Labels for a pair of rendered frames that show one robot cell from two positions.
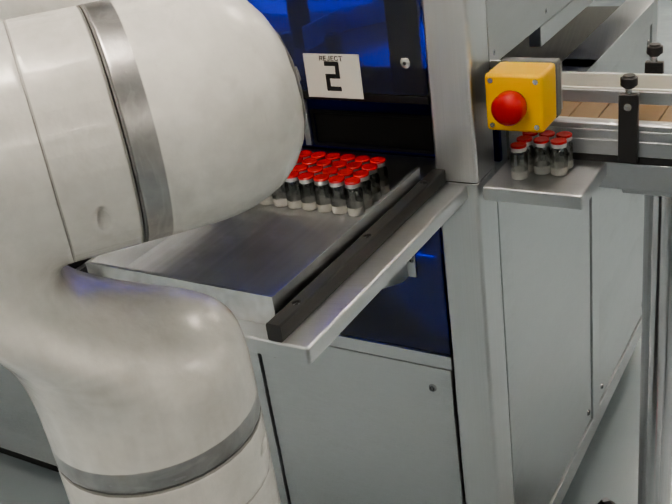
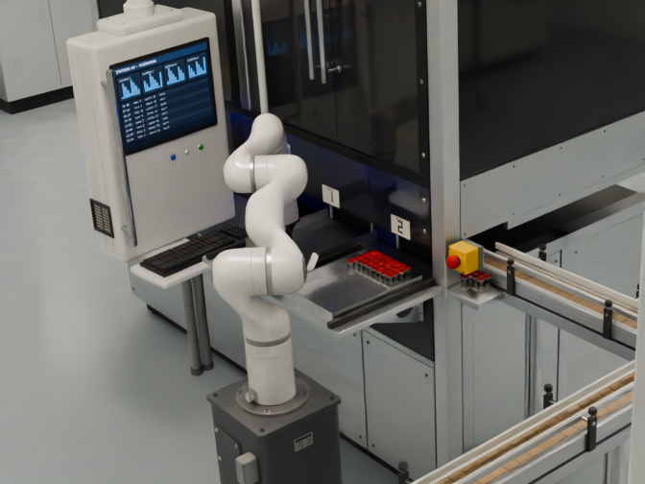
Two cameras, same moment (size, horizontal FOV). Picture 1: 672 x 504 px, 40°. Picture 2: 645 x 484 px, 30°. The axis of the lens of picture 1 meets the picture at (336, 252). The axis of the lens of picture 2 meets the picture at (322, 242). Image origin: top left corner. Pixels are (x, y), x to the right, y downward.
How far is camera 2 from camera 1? 251 cm
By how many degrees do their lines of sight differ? 18
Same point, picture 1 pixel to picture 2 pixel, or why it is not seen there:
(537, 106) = (464, 264)
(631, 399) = not seen: hidden behind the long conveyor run
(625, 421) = not seen: hidden behind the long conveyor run
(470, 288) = (441, 331)
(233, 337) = (284, 319)
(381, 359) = (408, 356)
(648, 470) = not seen: hidden behind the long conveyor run
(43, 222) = (250, 289)
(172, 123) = (274, 277)
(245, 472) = (281, 349)
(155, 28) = (276, 258)
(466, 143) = (442, 270)
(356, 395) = (397, 372)
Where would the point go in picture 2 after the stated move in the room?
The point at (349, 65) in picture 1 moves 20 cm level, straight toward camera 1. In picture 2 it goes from (406, 225) to (385, 253)
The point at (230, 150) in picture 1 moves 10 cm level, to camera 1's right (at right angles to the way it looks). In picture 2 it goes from (285, 283) to (324, 287)
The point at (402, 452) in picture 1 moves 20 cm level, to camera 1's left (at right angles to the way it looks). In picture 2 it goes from (414, 405) to (354, 398)
